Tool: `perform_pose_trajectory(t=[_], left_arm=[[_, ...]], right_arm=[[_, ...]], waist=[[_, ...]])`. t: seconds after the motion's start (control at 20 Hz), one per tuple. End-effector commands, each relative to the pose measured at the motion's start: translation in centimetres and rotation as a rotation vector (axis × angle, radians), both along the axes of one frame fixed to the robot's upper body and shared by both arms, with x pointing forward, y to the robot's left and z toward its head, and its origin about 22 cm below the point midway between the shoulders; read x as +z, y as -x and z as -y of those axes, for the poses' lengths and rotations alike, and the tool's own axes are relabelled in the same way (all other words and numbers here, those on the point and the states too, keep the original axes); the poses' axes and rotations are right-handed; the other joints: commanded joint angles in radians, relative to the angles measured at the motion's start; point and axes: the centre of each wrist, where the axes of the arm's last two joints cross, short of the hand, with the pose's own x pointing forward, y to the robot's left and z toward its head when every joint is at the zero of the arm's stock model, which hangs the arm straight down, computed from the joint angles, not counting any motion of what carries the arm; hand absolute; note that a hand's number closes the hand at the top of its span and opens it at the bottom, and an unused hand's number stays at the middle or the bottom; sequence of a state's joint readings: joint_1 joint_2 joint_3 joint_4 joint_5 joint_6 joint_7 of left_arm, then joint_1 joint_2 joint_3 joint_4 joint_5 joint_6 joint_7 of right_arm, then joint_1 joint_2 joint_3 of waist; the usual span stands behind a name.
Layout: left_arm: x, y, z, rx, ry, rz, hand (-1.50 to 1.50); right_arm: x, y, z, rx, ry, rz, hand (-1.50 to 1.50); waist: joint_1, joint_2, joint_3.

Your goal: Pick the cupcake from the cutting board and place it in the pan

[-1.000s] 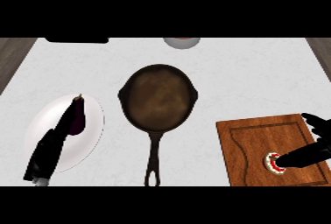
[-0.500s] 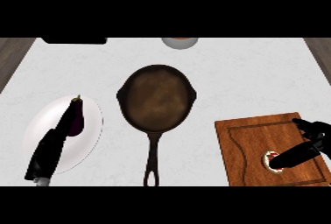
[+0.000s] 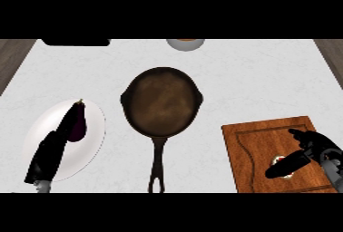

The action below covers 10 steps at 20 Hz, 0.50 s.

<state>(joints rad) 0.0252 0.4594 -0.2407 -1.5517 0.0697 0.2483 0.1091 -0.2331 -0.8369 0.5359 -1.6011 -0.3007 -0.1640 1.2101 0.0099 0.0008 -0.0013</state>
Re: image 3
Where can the grey round bowl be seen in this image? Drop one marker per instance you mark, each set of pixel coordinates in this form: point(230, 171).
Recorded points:
point(184, 44)

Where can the dark cast iron pan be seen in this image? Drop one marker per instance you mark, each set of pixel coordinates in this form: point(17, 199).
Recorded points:
point(161, 104)

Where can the white oval plate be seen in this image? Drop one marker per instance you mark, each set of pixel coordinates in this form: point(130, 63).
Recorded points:
point(87, 145)

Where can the purple eggplant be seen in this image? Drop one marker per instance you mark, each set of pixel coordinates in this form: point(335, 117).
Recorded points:
point(78, 127)

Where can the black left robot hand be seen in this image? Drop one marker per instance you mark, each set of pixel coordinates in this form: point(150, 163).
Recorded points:
point(45, 157)

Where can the brown wooden cutting board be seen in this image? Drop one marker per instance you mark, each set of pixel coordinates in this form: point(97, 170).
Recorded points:
point(263, 148)

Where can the black flat appliance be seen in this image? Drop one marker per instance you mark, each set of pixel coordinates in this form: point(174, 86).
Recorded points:
point(75, 42)

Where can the red and white cupcake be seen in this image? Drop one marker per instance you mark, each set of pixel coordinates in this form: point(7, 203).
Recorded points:
point(279, 158)

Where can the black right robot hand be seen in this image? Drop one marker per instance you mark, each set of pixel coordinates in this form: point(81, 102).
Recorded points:
point(307, 148)

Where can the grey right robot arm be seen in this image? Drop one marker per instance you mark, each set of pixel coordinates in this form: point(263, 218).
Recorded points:
point(334, 172)

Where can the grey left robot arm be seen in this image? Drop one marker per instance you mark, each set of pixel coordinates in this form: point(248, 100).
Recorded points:
point(41, 186)

